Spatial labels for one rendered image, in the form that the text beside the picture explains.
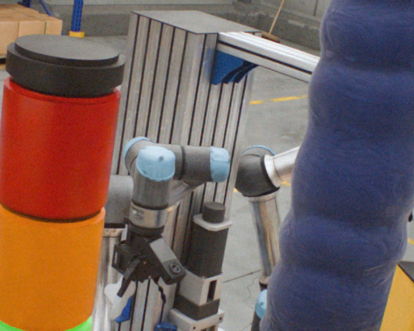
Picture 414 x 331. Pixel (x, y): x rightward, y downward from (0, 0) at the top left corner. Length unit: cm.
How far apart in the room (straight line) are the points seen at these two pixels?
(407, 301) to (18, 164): 52
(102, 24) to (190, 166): 1034
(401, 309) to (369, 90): 68
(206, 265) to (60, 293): 199
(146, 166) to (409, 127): 53
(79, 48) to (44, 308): 11
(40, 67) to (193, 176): 151
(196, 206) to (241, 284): 320
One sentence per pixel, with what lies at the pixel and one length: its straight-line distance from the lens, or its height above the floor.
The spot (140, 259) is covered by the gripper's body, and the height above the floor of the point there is 165.
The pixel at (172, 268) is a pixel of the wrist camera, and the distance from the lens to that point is 176.
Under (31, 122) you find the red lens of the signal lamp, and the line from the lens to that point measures 36.
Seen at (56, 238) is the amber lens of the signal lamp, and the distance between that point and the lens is 38.
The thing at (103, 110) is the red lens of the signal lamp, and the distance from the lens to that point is 37.
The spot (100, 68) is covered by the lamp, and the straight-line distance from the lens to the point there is 36.
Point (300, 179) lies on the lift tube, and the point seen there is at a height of 193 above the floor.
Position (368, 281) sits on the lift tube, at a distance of 160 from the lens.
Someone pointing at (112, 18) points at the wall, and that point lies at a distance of 1223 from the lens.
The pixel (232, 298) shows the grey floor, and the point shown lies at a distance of 537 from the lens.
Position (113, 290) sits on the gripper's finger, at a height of 158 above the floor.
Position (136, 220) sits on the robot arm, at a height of 173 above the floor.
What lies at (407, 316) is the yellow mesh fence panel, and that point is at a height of 207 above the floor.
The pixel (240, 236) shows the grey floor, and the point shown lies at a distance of 626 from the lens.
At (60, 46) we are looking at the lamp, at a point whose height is 234.
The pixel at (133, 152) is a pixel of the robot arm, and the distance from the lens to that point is 183.
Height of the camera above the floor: 242
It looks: 19 degrees down
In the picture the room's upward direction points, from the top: 9 degrees clockwise
